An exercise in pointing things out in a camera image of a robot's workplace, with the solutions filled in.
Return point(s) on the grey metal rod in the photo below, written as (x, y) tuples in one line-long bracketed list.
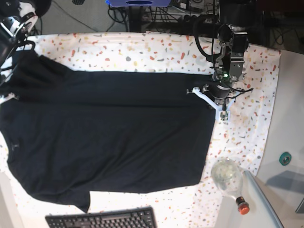
[(261, 212)]

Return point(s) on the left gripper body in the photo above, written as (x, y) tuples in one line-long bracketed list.
[(222, 106)]

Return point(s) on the black keyboard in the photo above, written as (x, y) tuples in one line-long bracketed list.
[(128, 218)]

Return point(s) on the clear glass bottle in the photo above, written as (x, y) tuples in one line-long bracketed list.
[(228, 178)]

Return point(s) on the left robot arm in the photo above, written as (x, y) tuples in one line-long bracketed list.
[(235, 16)]

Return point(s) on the black power strip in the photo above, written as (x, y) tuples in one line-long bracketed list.
[(197, 17)]

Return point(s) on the green tape roll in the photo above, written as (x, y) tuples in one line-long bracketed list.
[(285, 158)]

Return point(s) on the blue box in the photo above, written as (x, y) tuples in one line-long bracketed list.
[(137, 3)]

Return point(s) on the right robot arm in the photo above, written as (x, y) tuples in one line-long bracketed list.
[(17, 19)]

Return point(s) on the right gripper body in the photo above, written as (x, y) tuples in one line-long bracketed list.
[(5, 98)]

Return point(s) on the black t-shirt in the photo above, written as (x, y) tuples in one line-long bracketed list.
[(72, 132)]

